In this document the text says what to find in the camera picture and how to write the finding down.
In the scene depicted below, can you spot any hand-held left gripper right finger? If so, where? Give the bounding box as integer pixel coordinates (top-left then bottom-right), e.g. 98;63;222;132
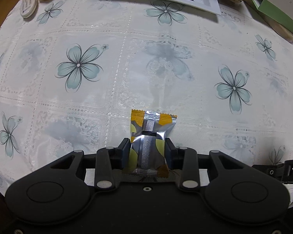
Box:
164;138;247;192

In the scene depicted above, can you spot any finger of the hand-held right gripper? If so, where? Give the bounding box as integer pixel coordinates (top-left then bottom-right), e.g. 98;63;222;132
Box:
251;163;286;183

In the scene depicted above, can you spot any white floral tablecloth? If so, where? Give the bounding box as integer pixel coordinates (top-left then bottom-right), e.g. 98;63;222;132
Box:
0;0;293;209

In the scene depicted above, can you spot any yellow silver snack packet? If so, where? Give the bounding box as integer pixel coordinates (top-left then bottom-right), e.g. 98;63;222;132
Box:
121;109;178;178

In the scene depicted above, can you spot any desk calendar with green base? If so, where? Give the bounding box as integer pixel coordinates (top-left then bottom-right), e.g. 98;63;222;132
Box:
245;0;293;37

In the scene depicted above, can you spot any white remote control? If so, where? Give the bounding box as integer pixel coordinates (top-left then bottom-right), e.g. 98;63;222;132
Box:
19;0;38;18

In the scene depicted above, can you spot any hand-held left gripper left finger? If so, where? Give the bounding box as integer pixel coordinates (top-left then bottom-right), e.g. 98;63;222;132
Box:
50;138;131;192

